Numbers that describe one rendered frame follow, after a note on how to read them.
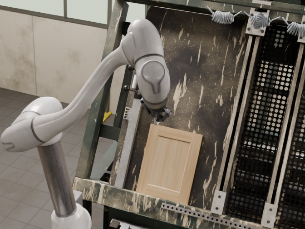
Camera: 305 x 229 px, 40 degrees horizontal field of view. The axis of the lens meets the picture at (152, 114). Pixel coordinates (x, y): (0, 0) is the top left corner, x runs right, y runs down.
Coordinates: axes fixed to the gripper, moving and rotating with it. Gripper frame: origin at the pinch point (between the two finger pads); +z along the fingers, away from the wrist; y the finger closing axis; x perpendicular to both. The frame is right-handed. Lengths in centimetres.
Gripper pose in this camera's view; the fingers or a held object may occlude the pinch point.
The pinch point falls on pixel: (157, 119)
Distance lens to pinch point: 164.7
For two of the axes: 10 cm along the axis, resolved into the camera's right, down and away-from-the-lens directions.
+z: 0.4, 3.7, 9.3
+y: -8.6, -4.5, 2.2
